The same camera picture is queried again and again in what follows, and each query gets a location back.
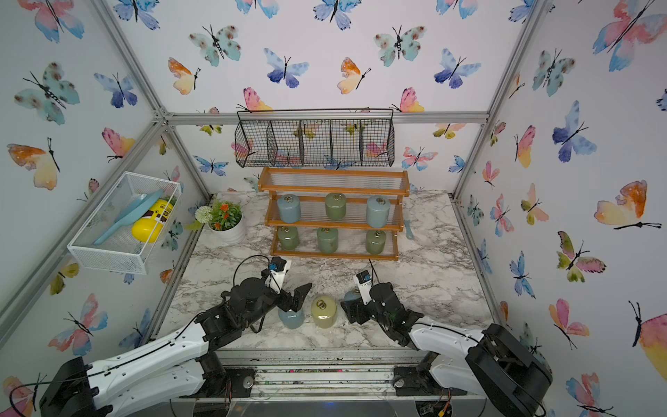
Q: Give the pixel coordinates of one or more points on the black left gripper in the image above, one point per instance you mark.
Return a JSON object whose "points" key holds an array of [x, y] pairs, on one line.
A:
{"points": [[297, 300]]}

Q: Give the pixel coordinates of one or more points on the green canister bottom right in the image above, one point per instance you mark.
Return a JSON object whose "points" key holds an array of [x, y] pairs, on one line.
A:
{"points": [[375, 241]]}

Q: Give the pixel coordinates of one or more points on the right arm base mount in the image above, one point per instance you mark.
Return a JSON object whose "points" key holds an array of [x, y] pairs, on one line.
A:
{"points": [[418, 381]]}

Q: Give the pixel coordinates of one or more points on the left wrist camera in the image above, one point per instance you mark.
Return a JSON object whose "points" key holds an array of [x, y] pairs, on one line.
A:
{"points": [[278, 270]]}

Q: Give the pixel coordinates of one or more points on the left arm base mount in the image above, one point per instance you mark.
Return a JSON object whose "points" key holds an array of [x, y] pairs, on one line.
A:
{"points": [[219, 381]]}

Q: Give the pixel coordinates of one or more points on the yellow bottle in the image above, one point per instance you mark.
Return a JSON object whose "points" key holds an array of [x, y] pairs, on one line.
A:
{"points": [[148, 227]]}

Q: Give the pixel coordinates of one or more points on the blue canister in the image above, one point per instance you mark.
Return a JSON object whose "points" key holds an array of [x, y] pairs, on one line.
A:
{"points": [[352, 295], [292, 319], [377, 211], [289, 208]]}

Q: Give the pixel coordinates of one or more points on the aluminium front rail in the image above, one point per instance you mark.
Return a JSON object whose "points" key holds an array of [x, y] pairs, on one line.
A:
{"points": [[325, 375]]}

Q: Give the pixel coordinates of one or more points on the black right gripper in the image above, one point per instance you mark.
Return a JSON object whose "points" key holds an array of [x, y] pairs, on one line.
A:
{"points": [[350, 311]]}

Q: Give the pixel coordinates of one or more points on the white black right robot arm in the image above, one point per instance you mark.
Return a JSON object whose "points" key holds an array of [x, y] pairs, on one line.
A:
{"points": [[491, 363]]}

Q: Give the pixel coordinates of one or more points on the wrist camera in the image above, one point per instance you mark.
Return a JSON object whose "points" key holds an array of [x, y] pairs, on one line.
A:
{"points": [[364, 281], [278, 270]]}

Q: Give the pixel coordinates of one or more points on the light blue plastic scoop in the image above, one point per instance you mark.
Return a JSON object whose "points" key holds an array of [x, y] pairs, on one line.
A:
{"points": [[132, 213]]}

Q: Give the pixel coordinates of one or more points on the white potted flower plant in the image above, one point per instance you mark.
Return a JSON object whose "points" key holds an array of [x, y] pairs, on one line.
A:
{"points": [[224, 218]]}

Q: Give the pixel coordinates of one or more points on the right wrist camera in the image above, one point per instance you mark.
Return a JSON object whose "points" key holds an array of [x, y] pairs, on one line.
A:
{"points": [[364, 281]]}

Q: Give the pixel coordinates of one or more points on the green canister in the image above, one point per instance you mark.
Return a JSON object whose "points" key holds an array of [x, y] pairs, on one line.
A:
{"points": [[328, 240], [288, 237], [375, 241], [336, 206]]}

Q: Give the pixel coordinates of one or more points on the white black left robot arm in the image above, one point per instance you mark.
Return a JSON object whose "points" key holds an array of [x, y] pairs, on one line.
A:
{"points": [[184, 363]]}

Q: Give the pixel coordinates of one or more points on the green canister bottom left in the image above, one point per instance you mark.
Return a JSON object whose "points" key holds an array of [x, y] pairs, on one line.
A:
{"points": [[288, 237]]}

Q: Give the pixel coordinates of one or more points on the wooden three-tier shelf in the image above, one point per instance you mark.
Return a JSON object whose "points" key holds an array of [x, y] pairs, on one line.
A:
{"points": [[346, 214]]}

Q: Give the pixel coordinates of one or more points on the yellow canister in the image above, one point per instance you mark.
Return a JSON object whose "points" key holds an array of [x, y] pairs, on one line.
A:
{"points": [[324, 311]]}

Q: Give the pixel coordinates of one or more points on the white wire wall basket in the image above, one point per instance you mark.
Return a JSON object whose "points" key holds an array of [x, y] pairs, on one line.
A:
{"points": [[121, 232]]}

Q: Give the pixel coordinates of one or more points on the green canister bottom centre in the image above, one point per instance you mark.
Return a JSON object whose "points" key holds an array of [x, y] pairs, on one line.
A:
{"points": [[328, 240]]}

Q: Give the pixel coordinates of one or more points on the green canister middle centre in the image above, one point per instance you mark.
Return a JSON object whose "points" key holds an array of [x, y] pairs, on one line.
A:
{"points": [[336, 206]]}

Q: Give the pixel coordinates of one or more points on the black wire wall basket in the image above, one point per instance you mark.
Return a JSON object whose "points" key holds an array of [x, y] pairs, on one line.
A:
{"points": [[331, 139]]}

